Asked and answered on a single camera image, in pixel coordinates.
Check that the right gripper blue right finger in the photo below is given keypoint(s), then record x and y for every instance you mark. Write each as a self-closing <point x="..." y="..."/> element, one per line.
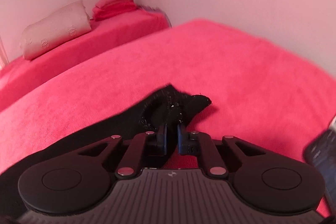
<point x="201" y="146"/>

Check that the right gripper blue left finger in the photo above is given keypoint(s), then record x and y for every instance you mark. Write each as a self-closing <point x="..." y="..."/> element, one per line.
<point x="142" y="147"/>

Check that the red blanket on near bed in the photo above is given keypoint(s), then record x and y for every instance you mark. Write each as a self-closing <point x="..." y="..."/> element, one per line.
<point x="219" y="80"/>

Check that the dark phone device at edge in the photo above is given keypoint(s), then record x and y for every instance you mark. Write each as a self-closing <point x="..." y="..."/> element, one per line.
<point x="320" y="153"/>

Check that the red covered far bed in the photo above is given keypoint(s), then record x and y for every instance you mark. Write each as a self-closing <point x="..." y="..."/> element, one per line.
<point x="23" y="76"/>

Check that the beige embossed pillow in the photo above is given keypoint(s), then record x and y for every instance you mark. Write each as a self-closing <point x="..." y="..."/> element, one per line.
<point x="63" y="25"/>

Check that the folded red blanket stack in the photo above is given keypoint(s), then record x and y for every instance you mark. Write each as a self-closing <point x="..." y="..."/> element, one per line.
<point x="105" y="9"/>

